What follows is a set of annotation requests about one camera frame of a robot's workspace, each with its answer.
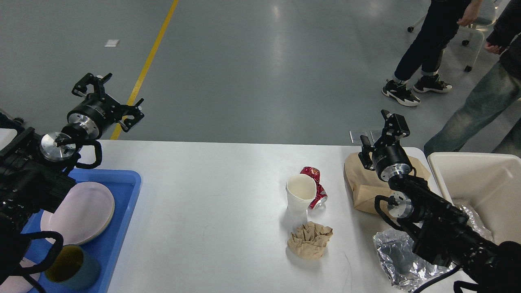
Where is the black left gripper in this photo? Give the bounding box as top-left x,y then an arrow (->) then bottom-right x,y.
65,73 -> 144,139

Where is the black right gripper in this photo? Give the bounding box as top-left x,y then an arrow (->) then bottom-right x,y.
358,109 -> 412,182

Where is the white paper cup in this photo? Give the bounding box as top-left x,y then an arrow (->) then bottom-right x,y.
286,174 -> 317,213

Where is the pink plate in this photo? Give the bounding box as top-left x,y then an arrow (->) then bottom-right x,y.
40,182 -> 115,245

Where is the dark teal mug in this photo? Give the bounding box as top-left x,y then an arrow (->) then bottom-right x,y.
44,245 -> 101,291

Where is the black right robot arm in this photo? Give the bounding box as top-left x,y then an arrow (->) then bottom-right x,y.
358,109 -> 521,293

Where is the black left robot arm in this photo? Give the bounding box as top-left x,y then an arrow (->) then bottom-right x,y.
0,73 -> 144,293

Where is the brown paper bag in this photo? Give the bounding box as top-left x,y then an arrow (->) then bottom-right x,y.
344,151 -> 431,215

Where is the crushed red soda can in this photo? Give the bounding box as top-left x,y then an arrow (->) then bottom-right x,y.
300,166 -> 328,210

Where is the blue plastic tray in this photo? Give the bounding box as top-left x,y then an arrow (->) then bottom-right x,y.
22,169 -> 141,293

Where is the person in black trousers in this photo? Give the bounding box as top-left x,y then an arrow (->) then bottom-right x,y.
382,0 -> 482,107

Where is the beige plastic bin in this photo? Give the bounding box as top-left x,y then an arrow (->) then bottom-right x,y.
427,152 -> 521,244

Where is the white office chair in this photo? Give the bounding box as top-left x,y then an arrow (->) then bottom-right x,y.
394,0 -> 496,78

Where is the foil piece in bin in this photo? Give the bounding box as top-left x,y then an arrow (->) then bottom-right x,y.
454,201 -> 494,242

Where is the crumpled brown paper napkin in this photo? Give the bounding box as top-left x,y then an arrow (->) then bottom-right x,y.
287,221 -> 333,260

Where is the crumpled aluminium foil sheet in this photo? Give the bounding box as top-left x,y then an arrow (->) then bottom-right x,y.
373,229 -> 457,293

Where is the pink mug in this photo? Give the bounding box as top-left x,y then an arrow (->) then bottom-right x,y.
0,258 -> 41,293

